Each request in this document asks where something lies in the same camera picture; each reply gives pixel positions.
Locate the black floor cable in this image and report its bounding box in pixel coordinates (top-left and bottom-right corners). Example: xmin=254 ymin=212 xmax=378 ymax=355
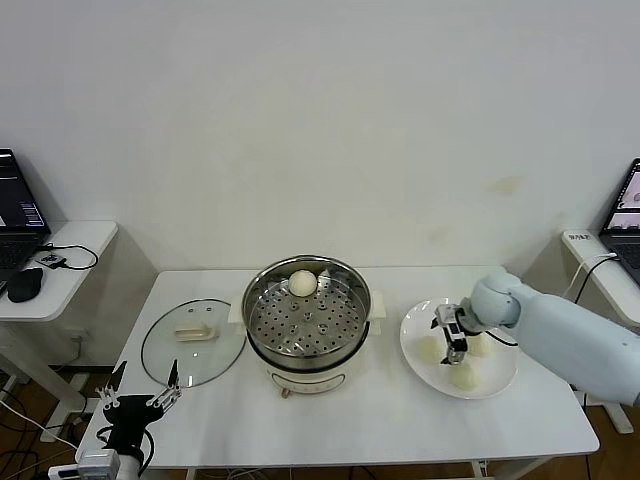
xmin=0 ymin=422 xmax=76 ymax=469

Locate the thin black hub cable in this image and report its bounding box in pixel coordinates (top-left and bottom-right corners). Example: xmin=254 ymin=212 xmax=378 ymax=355
xmin=42 ymin=243 xmax=99 ymax=272

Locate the white steamed baozi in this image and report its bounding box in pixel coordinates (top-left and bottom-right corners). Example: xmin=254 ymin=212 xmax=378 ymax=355
xmin=416 ymin=335 xmax=446 ymax=365
xmin=467 ymin=333 xmax=496 ymax=357
xmin=288 ymin=269 xmax=318 ymax=297
xmin=448 ymin=362 xmax=484 ymax=391

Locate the grey laptop with pale screen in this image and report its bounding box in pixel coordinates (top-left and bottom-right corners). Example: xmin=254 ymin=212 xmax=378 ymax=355
xmin=598 ymin=158 xmax=640 ymax=286

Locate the round white plate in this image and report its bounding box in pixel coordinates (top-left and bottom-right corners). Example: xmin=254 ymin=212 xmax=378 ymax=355
xmin=399 ymin=298 xmax=520 ymax=400

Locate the black laptop with dark screen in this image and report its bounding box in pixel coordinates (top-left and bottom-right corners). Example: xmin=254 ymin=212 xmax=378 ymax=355
xmin=0 ymin=148 xmax=52 ymax=286

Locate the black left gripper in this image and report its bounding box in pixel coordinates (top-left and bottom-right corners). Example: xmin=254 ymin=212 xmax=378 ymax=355
xmin=95 ymin=358 xmax=184 ymax=451

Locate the white laptop cable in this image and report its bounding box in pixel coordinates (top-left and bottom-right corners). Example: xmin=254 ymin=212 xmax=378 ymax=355
xmin=569 ymin=253 xmax=617 ymax=301

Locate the black laptop power cable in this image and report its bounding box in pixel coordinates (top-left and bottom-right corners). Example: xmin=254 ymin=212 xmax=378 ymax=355
xmin=572 ymin=256 xmax=620 ymax=304

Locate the black computer mouse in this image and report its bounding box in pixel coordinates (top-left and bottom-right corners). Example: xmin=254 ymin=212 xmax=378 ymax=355
xmin=7 ymin=267 xmax=45 ymax=304

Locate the white floor cable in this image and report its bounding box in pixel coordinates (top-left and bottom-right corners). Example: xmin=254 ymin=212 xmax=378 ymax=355
xmin=0 ymin=389 xmax=81 ymax=451

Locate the round glass pot lid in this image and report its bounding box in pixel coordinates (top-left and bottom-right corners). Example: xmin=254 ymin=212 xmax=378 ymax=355
xmin=141 ymin=298 xmax=247 ymax=390

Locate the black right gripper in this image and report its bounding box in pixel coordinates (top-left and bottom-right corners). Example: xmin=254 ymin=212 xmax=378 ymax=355
xmin=429 ymin=304 xmax=474 ymax=367

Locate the white side desk with label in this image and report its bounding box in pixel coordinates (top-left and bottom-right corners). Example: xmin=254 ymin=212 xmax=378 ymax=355
xmin=559 ymin=230 xmax=640 ymax=435

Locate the perforated steel steamer basket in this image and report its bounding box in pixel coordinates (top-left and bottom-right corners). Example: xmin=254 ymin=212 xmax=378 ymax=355
xmin=227 ymin=255 xmax=388 ymax=369

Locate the white electric cooking pot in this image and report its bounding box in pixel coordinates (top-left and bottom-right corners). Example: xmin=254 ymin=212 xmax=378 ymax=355
xmin=234 ymin=319 xmax=384 ymax=401

